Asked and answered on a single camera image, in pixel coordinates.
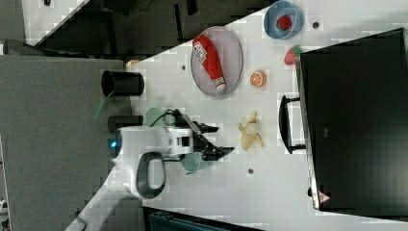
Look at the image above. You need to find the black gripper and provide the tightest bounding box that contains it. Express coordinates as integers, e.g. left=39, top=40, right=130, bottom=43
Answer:
left=182, top=115, right=234, bottom=161

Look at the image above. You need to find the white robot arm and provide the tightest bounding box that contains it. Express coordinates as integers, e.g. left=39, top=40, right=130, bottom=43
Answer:
left=64, top=110, right=233, bottom=231

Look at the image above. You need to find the green mug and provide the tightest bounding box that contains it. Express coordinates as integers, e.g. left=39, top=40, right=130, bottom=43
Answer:
left=181, top=152, right=204, bottom=175

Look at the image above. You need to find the green oval colander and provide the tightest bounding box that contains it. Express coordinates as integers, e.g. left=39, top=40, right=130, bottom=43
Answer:
left=143, top=108, right=166, bottom=126

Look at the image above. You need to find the orange half slice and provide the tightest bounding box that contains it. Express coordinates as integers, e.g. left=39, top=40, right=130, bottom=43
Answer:
left=250, top=70, right=267, bottom=88

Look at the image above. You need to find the red ketchup bottle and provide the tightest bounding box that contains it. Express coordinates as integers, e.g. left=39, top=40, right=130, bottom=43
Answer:
left=192, top=36, right=226, bottom=92

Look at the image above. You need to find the grey round plate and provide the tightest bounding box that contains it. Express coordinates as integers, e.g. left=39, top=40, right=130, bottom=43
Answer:
left=191, top=27, right=242, bottom=96

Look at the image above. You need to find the black cup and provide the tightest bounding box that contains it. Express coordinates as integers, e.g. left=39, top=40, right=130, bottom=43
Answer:
left=101, top=70, right=144, bottom=97

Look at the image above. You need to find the red strawberry toy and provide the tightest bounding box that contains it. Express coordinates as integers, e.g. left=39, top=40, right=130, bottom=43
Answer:
left=284, top=46, right=301, bottom=65

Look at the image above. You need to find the red fruit in bowl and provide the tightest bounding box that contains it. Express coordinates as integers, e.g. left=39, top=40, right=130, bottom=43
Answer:
left=276, top=15, right=292, bottom=31

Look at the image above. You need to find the blue bowl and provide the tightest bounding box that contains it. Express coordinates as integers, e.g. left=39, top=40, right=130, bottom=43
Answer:
left=264, top=0, right=304, bottom=39

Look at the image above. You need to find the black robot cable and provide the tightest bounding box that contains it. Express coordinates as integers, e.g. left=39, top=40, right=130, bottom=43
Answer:
left=150, top=109, right=187, bottom=128

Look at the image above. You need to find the blue metal frame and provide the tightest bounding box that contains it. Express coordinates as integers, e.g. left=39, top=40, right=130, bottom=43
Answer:
left=142, top=206, right=262, bottom=231

